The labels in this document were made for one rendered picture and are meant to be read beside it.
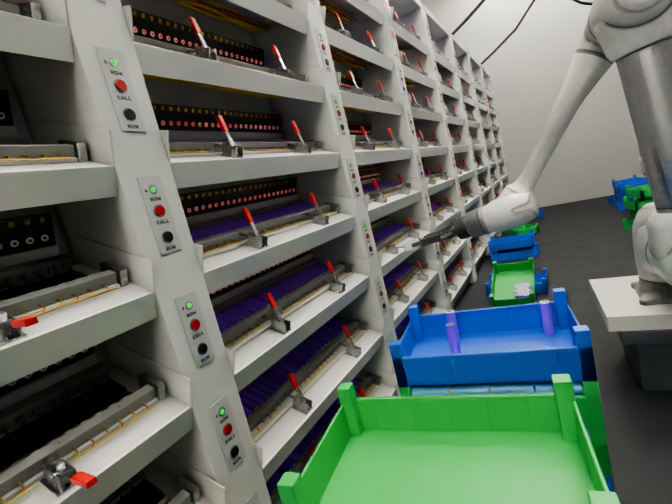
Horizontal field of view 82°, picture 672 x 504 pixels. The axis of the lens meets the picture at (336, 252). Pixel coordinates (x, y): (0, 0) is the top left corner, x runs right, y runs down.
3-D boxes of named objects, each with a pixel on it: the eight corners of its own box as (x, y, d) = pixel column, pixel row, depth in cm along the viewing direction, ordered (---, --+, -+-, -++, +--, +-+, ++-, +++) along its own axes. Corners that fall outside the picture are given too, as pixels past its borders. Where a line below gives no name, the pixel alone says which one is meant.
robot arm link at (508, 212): (489, 238, 122) (495, 232, 133) (542, 221, 114) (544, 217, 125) (477, 205, 122) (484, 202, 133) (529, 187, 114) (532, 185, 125)
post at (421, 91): (477, 278, 254) (424, 5, 230) (475, 282, 246) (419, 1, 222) (447, 281, 264) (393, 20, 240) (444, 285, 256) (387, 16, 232)
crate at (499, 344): (569, 326, 75) (563, 287, 74) (598, 381, 56) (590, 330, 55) (416, 338, 86) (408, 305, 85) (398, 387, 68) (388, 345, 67)
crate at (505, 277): (536, 306, 188) (533, 293, 184) (492, 308, 198) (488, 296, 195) (534, 268, 210) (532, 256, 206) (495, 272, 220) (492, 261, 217)
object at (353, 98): (402, 115, 173) (406, 82, 169) (338, 105, 122) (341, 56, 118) (361, 113, 182) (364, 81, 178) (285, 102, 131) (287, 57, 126)
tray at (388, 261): (428, 240, 182) (431, 220, 178) (379, 280, 130) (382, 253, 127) (388, 232, 190) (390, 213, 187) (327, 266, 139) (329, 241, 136)
